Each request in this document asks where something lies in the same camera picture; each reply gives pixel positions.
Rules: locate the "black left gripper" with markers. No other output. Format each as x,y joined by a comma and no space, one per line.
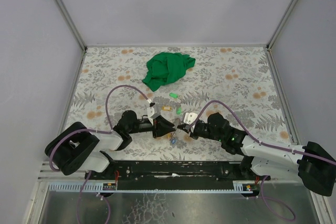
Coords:
155,127

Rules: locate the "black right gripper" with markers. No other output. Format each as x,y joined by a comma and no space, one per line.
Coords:
191,129

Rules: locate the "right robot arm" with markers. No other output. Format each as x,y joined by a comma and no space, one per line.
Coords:
309,164

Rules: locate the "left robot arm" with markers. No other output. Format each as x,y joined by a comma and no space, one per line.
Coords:
80,148

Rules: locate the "yellow tag key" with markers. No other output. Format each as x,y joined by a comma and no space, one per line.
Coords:
166,108

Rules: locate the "crumpled green cloth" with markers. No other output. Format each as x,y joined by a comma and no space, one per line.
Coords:
166,68

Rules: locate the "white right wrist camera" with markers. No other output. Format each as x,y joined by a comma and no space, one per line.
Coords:
189,117

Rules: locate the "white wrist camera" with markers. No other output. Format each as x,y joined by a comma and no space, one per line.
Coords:
189,117
153,111

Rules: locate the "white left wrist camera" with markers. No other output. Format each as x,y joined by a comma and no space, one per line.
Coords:
153,111

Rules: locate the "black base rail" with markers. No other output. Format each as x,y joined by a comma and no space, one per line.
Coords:
175,175

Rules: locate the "grey slotted cable duct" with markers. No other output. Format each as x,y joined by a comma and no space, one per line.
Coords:
89,187

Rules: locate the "aluminium frame left post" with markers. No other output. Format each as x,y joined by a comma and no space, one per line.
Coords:
70,24

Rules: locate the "aluminium frame post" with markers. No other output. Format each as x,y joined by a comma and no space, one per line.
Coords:
282,23
70,24

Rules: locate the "aluminium frame right post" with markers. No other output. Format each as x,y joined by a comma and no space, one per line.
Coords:
282,23

